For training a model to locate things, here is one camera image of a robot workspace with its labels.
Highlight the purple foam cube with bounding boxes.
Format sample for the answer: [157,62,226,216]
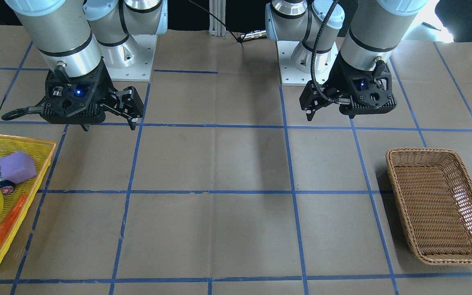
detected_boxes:
[0,151,37,184]

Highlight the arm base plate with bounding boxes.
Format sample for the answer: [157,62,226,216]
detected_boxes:
[100,35,158,82]
[276,41,338,86]

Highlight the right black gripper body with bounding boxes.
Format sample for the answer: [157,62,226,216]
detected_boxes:
[40,60,115,125]

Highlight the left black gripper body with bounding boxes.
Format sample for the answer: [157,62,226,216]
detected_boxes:
[327,54,397,115]

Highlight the brown wicker basket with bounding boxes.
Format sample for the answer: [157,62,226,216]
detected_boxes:
[386,147,472,266]

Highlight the aluminium frame post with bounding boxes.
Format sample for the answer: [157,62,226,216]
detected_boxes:
[209,0,227,39]

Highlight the orange toy carrot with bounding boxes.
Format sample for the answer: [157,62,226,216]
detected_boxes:
[0,193,28,246]

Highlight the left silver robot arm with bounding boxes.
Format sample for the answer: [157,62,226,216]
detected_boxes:
[265,0,427,121]

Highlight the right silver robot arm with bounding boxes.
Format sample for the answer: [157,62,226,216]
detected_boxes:
[1,0,168,131]

